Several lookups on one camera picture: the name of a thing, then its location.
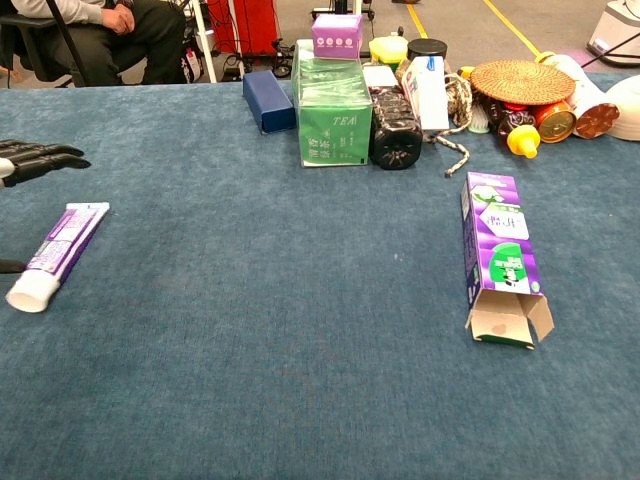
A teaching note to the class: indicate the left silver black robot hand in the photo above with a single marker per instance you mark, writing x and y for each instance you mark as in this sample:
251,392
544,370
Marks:
40,157

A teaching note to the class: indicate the purple white toothpaste tube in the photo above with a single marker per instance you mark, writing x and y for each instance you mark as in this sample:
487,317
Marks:
60,245

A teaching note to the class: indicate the purple toothpaste carton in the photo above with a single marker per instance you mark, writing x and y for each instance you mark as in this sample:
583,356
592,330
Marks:
500,235

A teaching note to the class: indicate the navy blue rectangular box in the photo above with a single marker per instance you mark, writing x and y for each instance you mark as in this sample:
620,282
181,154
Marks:
267,100

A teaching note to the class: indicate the green tea box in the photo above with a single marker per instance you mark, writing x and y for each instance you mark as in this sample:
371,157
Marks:
330,115

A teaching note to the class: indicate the small purple box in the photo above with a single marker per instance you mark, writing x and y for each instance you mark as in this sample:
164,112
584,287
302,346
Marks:
336,37

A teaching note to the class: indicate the black office chair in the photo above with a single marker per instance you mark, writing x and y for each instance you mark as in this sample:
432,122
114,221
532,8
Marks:
20,40

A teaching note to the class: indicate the black slanted stand pole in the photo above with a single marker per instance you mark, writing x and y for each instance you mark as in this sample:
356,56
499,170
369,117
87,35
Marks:
65,30

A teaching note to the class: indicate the seated person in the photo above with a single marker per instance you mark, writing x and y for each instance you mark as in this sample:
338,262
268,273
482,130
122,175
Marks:
145,40

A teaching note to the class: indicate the red cabinet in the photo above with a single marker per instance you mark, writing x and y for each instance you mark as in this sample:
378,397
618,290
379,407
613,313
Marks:
250,25

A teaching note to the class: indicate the blue table cloth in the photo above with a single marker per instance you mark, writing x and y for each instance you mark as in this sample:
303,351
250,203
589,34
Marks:
250,350

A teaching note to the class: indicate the dark ribbed drink bottle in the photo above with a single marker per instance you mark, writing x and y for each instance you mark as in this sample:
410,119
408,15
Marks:
395,135

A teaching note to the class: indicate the yellow lidded container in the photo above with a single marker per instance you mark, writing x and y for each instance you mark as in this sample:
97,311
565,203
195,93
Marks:
387,49

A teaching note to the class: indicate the white blue milk carton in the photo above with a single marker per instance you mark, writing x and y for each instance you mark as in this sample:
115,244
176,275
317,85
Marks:
430,95

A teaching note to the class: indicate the jar with black lid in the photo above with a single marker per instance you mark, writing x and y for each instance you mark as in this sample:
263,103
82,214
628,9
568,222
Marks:
426,47

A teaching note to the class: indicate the small yellow item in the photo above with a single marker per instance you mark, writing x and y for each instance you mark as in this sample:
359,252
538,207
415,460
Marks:
466,72

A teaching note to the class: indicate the small green white brush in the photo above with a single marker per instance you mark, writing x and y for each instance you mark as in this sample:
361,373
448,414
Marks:
479,122

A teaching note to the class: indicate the brown sauce bottle yellow cap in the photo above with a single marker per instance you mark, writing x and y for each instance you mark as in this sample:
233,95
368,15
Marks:
520,137

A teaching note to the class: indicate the round woven rattan coaster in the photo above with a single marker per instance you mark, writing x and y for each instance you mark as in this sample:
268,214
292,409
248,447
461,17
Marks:
522,82

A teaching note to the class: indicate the red can gold lid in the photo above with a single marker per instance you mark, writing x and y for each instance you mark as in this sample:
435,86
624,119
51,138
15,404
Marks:
555,125

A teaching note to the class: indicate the white label drink bottle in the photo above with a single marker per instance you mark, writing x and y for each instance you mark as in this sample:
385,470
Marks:
585,95

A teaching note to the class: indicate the white appliance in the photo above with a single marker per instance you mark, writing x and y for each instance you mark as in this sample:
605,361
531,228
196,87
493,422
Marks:
615,30

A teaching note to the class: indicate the beige bowl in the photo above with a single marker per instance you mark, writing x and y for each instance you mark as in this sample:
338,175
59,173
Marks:
627,110

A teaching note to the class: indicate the white metal frame leg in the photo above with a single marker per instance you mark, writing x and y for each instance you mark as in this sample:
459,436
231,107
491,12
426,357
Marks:
205,45

